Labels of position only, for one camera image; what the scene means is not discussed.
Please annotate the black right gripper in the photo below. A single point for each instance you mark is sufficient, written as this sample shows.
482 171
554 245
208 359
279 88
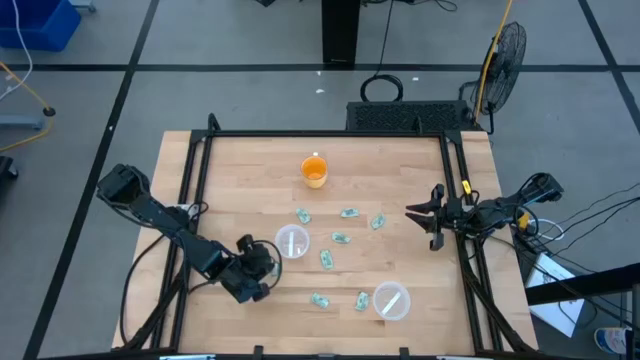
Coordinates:
452 215

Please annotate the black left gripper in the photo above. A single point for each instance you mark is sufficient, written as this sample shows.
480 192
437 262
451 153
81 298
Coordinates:
247 275

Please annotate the white paper sheet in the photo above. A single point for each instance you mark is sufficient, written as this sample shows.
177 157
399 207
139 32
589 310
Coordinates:
552 295

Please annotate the black aluminium table frame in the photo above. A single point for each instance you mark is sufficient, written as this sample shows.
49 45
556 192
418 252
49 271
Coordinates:
325 133

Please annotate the grey cart base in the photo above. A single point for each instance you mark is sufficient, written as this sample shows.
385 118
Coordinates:
20 121

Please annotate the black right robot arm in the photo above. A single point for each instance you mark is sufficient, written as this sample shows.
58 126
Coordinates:
505 207

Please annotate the black metal beam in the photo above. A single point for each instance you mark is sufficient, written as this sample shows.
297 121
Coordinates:
585 285

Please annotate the clear plastic cup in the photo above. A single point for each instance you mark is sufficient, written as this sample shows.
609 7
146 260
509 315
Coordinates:
391 300
292 241

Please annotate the orange plastic cup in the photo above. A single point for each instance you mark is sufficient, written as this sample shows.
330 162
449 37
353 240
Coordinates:
314 172

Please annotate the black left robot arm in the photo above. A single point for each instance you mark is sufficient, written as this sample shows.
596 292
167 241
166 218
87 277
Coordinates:
150 206

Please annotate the black upright column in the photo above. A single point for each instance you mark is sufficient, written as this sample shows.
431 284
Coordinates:
340 30

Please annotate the green white sweetener packet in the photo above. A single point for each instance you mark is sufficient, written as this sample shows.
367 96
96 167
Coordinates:
276 270
362 301
350 213
326 259
303 215
341 238
320 300
378 221

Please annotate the black perforated computer case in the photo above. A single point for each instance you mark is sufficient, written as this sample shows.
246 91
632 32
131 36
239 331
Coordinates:
405 116

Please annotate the blue plastic bin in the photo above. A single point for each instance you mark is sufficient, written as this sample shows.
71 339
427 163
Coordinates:
35 22

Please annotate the black floor fan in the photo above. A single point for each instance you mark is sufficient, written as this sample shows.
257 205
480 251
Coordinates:
502 70

